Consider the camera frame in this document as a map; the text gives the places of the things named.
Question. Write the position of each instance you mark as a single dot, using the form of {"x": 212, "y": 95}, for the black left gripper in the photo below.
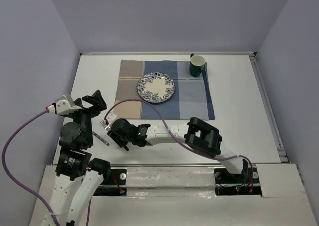
{"x": 96, "y": 98}

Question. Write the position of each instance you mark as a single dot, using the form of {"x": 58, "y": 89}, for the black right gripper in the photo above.
{"x": 121, "y": 142}

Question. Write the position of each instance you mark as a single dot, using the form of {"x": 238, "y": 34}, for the black-handled fork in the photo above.
{"x": 104, "y": 125}

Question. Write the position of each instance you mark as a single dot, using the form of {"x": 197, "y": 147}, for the blue floral plate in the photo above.
{"x": 155, "y": 87}

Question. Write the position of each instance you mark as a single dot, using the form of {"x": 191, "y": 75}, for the blue patchwork cloth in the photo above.
{"x": 191, "y": 98}

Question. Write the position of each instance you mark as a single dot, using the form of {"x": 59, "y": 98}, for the green mug white inside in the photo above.
{"x": 196, "y": 65}

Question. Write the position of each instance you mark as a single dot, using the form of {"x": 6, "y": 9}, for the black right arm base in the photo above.
{"x": 227, "y": 184}

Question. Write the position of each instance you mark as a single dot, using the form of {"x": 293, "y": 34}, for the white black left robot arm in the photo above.
{"x": 77, "y": 175}

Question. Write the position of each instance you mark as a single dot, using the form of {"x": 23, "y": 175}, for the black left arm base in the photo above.
{"x": 115, "y": 185}

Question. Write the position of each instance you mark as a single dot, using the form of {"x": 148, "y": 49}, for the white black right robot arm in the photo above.
{"x": 197, "y": 135}

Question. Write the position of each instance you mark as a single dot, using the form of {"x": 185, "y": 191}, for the black-handled steak knife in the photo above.
{"x": 100, "y": 138}

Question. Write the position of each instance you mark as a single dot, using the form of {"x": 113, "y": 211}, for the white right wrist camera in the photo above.
{"x": 110, "y": 118}

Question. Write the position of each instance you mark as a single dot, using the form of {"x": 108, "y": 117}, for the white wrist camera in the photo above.
{"x": 62, "y": 106}
{"x": 110, "y": 118}

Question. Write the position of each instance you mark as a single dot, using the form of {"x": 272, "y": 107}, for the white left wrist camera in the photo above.
{"x": 62, "y": 106}

